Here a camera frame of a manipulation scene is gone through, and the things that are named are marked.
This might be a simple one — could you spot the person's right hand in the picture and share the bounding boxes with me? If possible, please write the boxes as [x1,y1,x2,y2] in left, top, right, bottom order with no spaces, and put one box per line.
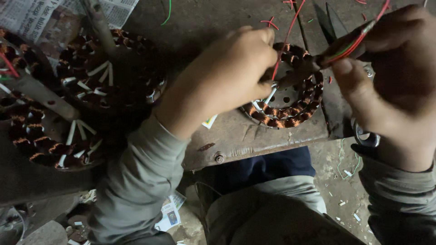
[332,5,436,173]

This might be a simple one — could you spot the person's left hand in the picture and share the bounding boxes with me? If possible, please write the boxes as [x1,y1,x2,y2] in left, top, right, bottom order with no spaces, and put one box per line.
[153,27,278,140]

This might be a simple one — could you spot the long red wire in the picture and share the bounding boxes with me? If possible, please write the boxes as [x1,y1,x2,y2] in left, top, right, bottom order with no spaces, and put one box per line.
[271,0,306,81]

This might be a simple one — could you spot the red green wire bundle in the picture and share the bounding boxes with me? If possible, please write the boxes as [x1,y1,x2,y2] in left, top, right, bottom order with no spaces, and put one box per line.
[316,0,391,67]

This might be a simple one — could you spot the copper wound motor stator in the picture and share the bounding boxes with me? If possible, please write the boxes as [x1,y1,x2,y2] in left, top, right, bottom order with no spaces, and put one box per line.
[240,42,324,129]

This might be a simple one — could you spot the metal scissors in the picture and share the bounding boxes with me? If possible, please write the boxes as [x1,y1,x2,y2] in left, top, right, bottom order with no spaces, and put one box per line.
[313,2,381,148]

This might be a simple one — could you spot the yellow green card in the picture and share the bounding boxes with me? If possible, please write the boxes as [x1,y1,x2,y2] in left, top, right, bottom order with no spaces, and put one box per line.
[202,114,218,130]

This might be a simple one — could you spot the dark blue cloth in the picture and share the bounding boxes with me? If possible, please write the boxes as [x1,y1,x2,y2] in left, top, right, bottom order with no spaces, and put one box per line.
[203,146,317,195]

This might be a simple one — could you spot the large copper wound stator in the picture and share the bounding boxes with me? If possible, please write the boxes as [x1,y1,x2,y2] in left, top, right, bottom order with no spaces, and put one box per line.
[56,29,168,118]

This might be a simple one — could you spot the person's grey trousers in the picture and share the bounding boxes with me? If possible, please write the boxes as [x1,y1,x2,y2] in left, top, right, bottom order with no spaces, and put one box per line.
[204,176,367,245]

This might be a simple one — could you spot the printed paper leaflet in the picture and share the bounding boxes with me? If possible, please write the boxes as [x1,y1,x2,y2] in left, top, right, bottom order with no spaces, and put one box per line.
[155,191,187,233]

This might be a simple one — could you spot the flat metal bar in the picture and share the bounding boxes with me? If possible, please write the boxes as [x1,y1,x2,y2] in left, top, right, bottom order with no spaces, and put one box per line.
[0,73,81,121]

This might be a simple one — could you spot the newspaper sheet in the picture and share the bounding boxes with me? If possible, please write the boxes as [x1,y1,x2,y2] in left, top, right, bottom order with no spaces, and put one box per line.
[0,0,140,45]

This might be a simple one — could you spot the copper stator with white sleeves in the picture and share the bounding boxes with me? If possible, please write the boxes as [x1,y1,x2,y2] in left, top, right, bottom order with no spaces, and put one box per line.
[8,101,107,171]

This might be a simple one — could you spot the dark copper wound stator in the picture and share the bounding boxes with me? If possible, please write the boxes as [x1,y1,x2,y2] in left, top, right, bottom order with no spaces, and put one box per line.
[0,29,46,103]

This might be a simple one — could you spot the red wire scrap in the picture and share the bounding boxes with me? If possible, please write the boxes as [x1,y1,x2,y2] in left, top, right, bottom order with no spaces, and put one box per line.
[260,16,279,31]

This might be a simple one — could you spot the green wire piece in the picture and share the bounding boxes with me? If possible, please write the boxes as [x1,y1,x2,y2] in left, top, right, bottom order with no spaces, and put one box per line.
[160,0,172,26]

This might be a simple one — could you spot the thin green wire loop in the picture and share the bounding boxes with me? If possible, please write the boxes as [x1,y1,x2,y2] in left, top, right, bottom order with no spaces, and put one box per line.
[337,137,362,180]

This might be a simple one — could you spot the short red wire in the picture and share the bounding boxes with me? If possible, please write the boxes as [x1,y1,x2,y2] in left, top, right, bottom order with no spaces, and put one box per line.
[0,51,20,78]

